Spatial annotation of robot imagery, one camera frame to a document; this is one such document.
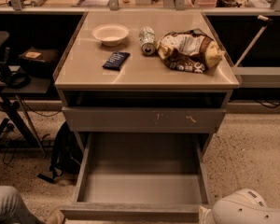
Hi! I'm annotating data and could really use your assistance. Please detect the green soda can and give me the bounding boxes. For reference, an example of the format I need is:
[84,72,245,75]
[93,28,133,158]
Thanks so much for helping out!
[138,27,156,56]

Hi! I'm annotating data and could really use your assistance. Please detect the black tripod stand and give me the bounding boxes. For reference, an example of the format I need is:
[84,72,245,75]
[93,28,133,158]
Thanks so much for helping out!
[0,95,46,154]

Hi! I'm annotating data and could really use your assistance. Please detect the dark blue snack packet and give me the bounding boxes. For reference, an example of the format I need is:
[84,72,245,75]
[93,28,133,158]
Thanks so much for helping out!
[103,51,130,71]

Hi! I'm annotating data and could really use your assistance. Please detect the grey drawer cabinet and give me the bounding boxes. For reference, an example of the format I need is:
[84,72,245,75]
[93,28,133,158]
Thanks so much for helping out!
[51,9,243,154]

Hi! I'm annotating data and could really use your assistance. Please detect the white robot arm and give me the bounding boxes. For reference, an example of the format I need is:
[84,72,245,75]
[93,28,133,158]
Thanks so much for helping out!
[199,189,280,224]

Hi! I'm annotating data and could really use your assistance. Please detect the black headphones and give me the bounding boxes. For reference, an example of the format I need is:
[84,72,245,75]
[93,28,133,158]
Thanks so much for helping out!
[3,72,31,89]

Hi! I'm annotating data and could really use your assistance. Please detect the person leg in jeans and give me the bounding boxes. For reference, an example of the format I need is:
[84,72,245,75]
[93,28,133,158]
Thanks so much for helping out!
[0,186,44,224]

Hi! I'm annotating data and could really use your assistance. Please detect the white paper bowl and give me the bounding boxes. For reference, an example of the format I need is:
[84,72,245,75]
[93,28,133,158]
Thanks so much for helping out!
[92,24,129,47]

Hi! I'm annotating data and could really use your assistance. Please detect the grey drawer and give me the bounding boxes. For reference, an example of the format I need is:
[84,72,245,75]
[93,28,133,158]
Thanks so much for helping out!
[63,106,226,133]
[62,133,209,224]

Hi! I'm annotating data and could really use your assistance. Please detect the black backpack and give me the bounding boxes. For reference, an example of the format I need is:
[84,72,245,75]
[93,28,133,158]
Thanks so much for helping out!
[37,121,83,184]

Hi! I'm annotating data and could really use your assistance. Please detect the white leaning pole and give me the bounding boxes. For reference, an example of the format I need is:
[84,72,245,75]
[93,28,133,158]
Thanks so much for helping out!
[234,15,272,67]

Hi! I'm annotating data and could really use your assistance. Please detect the black box on shelf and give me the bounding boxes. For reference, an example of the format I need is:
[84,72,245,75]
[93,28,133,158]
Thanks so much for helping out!
[18,47,59,78]

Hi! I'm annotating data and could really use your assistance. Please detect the crumpled chip bag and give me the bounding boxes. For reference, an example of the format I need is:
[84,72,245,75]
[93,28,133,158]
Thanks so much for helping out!
[157,29,224,74]

